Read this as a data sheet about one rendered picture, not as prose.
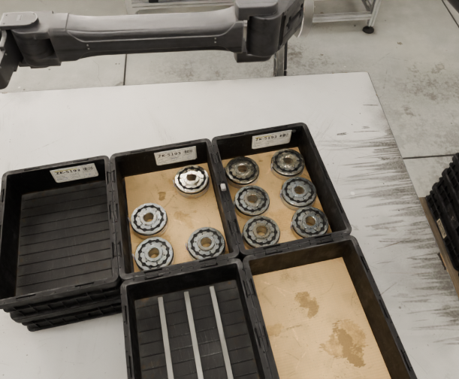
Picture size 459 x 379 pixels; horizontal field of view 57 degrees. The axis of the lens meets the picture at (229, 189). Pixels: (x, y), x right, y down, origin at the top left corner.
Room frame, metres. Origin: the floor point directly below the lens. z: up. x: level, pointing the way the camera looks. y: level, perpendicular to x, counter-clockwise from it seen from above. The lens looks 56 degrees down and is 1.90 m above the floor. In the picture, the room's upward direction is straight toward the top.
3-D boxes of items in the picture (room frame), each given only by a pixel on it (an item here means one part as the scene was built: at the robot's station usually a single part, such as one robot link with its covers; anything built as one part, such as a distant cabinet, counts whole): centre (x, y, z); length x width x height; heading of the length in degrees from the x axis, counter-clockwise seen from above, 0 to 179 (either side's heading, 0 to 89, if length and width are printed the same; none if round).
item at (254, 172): (0.77, -0.04, 0.86); 0.10 x 0.10 x 0.01
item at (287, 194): (0.70, -0.21, 0.86); 0.10 x 0.10 x 0.01
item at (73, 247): (0.55, 0.45, 0.87); 0.40 x 0.30 x 0.11; 12
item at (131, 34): (0.62, 0.14, 1.45); 0.43 x 0.06 x 0.11; 95
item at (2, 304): (0.55, 0.45, 0.92); 0.40 x 0.30 x 0.02; 12
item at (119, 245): (0.62, 0.16, 0.92); 0.40 x 0.30 x 0.02; 12
